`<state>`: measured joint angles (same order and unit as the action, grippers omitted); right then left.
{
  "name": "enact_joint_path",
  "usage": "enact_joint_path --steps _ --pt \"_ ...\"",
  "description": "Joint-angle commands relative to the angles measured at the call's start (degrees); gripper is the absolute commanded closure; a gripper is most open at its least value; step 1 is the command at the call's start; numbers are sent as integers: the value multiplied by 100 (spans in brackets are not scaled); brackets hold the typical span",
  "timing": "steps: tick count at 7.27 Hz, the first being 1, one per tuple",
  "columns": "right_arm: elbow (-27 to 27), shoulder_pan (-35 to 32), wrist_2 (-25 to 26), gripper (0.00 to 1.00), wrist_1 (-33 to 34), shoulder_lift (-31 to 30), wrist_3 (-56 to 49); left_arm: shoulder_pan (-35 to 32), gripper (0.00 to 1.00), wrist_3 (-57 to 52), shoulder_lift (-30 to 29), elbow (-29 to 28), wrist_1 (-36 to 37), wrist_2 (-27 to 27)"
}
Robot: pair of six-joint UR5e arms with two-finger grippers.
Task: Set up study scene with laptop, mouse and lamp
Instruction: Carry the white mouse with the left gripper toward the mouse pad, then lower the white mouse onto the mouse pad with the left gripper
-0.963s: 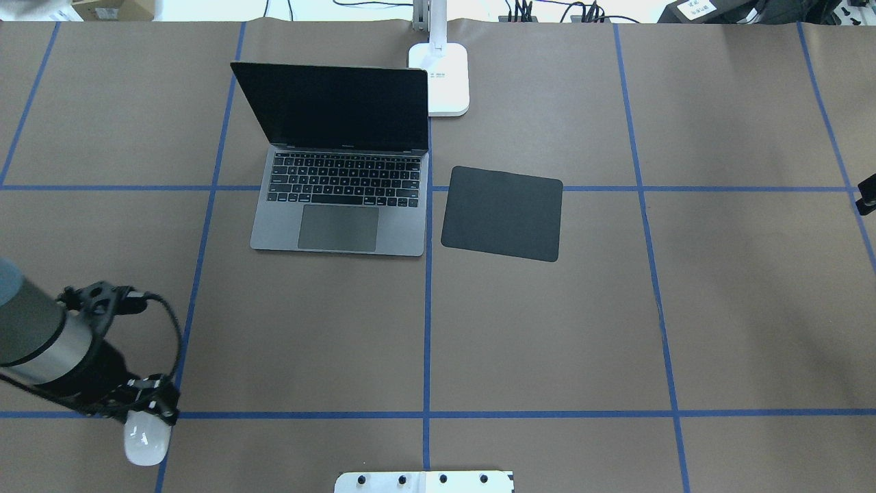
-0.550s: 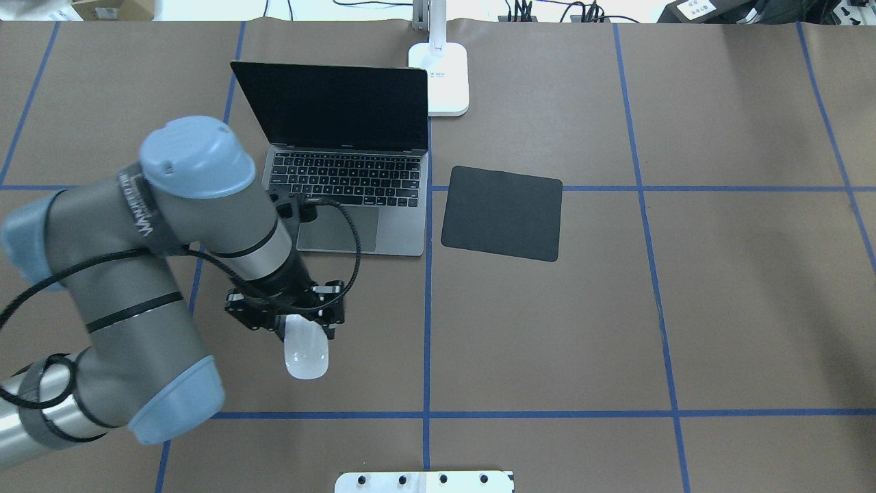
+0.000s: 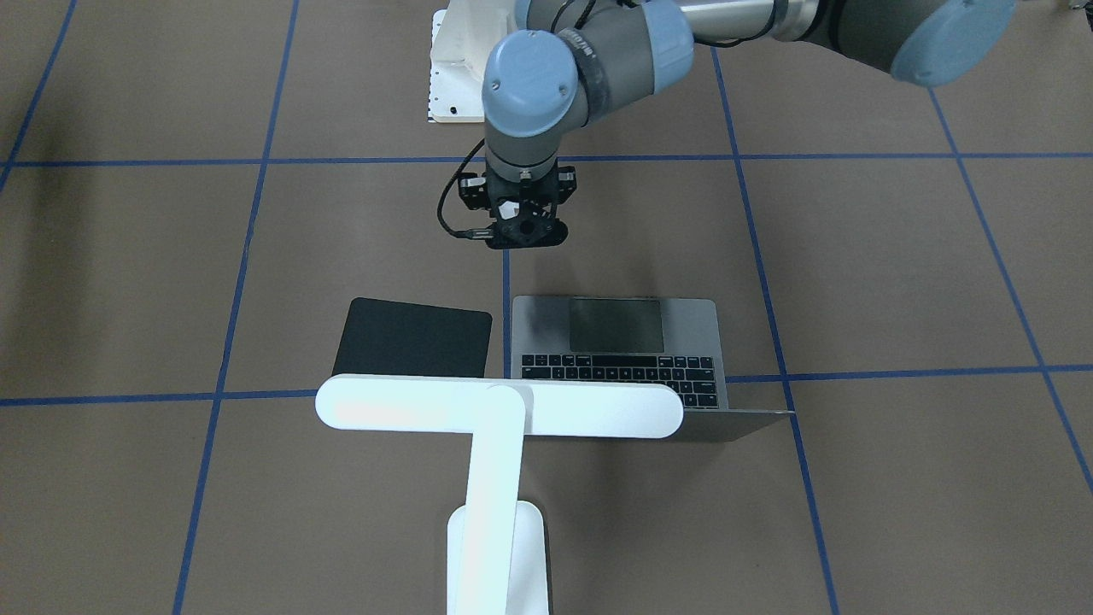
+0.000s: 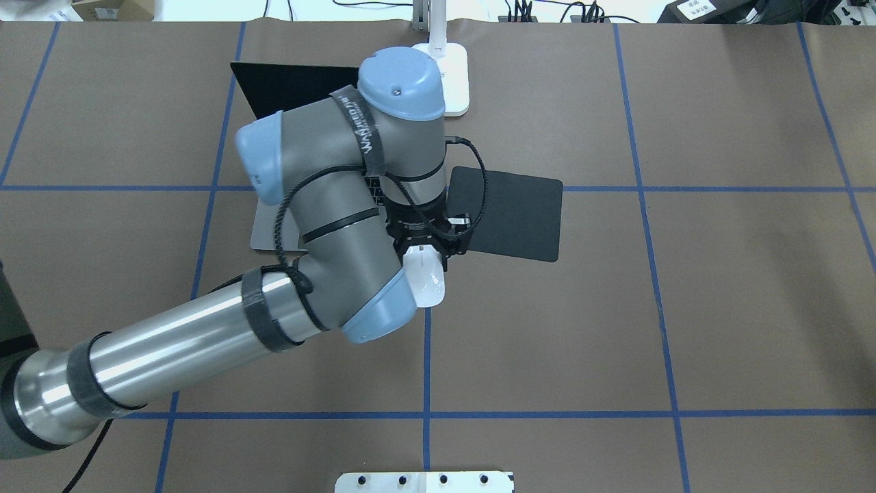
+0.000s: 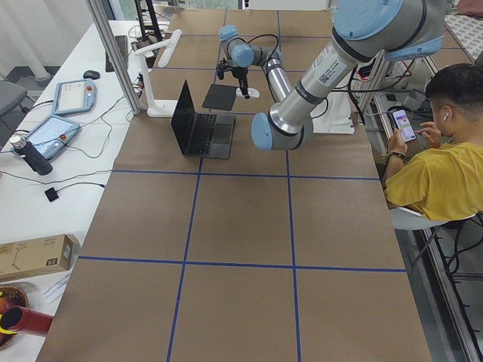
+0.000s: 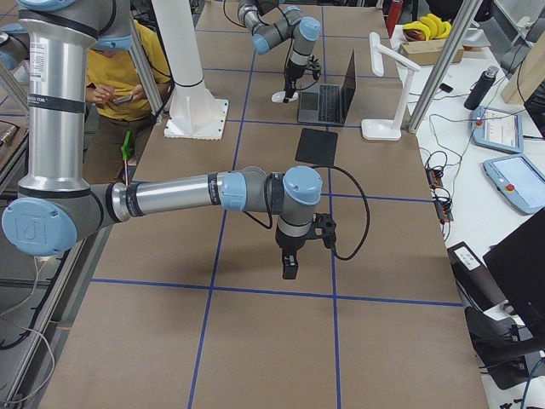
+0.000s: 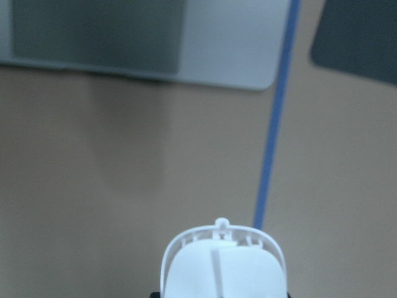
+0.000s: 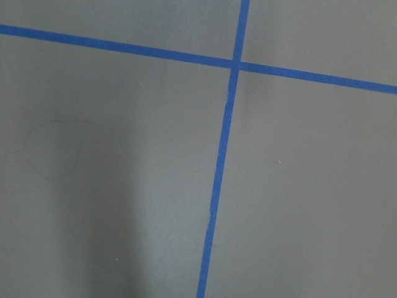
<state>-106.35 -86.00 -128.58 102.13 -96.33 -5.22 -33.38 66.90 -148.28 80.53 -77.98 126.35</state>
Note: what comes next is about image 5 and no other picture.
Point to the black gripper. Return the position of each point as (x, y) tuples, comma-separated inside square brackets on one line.
[(240, 75)]

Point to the white computer mouse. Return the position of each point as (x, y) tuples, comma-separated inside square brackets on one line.
[(252, 93)]

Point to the black mouse pad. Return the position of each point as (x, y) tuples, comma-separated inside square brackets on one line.
[(220, 97)]

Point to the grey laptop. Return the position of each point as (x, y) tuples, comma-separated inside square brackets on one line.
[(201, 134)]

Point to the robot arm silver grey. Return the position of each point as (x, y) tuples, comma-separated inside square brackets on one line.
[(402, 29)]

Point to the white desk lamp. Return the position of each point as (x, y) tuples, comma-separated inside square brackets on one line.
[(157, 108)]

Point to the black computer mouse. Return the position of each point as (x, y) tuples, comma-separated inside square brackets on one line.
[(91, 74)]

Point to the smartphone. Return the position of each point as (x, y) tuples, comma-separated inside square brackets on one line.
[(402, 123)]

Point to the upper teach pendant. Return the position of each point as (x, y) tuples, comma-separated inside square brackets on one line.
[(72, 97)]

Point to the teach pendant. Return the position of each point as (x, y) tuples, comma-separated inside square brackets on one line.
[(52, 135), (72, 97)]

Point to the lower teach pendant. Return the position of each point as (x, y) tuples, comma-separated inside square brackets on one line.
[(52, 135)]

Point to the white chair seat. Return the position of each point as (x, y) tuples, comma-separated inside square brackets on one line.
[(409, 220)]

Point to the person in yellow shirt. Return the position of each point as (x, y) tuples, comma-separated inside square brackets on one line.
[(444, 181)]

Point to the black water bottle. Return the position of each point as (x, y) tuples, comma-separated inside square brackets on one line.
[(26, 150)]

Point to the small black square device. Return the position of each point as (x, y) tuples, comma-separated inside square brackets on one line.
[(52, 194)]

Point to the black office chair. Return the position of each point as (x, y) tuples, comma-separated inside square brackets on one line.
[(12, 96)]

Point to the cardboard box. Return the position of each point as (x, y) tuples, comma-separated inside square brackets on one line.
[(35, 257)]

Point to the red bottle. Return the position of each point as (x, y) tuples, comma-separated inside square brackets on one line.
[(19, 319)]

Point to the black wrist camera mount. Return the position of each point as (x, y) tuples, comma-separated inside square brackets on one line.
[(224, 66)]

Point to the white pedestal column base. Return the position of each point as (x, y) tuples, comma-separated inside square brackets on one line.
[(333, 115)]

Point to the aluminium frame post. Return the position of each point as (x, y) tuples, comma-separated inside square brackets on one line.
[(107, 38)]

